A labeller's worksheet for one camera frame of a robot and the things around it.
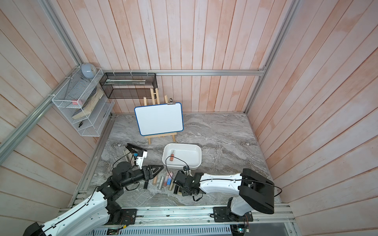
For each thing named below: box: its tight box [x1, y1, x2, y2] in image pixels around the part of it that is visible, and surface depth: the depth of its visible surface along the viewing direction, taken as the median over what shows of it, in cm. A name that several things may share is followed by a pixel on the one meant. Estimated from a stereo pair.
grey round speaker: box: [80, 62, 97, 79], surface depth 84 cm
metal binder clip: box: [166, 96, 177, 105], surface depth 90 cm
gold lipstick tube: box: [168, 178, 175, 191], surface depth 85 cm
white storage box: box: [161, 143, 203, 170], surface depth 96 cm
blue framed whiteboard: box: [133, 102, 185, 137], surface depth 93 cm
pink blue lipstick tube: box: [166, 171, 174, 186], surface depth 86 cm
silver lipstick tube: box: [158, 176, 165, 190], surface depth 85 cm
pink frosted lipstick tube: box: [163, 172, 169, 187], surface depth 86 cm
